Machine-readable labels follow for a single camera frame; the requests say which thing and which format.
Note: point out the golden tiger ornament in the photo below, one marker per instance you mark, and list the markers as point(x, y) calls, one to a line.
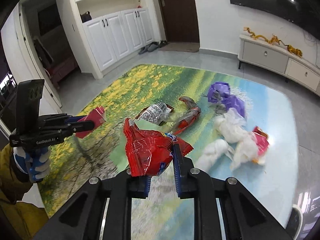
point(294, 51)

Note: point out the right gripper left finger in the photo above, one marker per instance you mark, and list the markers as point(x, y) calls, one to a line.
point(100, 209)

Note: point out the left gloved hand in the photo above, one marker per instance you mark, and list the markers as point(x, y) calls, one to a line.
point(36, 167)

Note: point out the golden dragon ornament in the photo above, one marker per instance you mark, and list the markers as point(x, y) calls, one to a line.
point(273, 40)

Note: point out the grey slippers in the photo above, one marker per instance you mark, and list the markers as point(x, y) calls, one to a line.
point(152, 47)

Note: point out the pink paper carton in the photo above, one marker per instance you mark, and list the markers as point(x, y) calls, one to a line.
point(93, 120)

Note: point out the brown door mat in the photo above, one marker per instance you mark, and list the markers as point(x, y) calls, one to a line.
point(189, 47)

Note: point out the purple plastic bag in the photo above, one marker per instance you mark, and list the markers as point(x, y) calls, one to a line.
point(220, 92)

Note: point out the brown snack wrapper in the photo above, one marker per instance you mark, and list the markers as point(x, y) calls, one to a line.
point(154, 113)

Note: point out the white TV cabinet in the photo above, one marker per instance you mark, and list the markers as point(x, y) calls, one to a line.
point(280, 61)

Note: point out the pink white wrapper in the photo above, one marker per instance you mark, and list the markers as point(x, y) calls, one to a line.
point(262, 144)

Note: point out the white shoe cabinet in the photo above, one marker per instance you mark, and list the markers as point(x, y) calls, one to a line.
point(112, 31)

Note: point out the red snack bag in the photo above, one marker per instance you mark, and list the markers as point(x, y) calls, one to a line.
point(150, 152)

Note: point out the white tissue plastic bag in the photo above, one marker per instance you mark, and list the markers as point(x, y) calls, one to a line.
point(239, 145)

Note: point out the dark brown entrance door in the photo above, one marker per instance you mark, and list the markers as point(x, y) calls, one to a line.
point(180, 20)

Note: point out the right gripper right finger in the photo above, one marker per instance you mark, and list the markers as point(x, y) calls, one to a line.
point(223, 209)

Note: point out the round white trash bin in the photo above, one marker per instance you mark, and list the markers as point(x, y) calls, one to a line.
point(295, 222)

